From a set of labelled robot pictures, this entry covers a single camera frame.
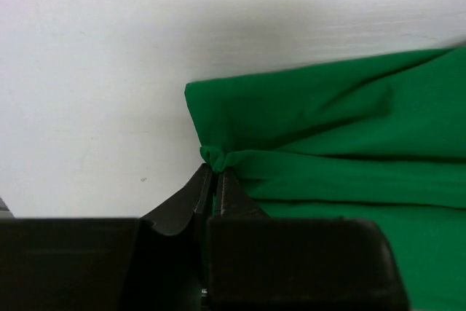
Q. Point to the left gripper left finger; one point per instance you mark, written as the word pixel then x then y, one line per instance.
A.
pixel 148 263

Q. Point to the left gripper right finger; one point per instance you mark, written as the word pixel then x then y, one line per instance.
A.
pixel 256 262

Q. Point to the green t shirt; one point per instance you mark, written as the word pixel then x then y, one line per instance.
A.
pixel 380 138

